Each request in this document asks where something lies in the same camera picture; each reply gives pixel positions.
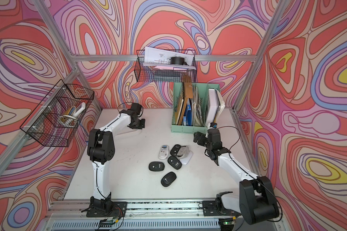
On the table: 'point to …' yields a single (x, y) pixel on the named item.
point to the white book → (216, 106)
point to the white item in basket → (79, 109)
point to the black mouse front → (168, 178)
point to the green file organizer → (195, 106)
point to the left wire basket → (54, 121)
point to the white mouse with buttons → (164, 151)
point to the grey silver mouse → (182, 152)
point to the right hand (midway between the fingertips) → (200, 138)
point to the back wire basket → (155, 74)
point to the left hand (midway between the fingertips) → (143, 126)
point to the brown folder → (188, 94)
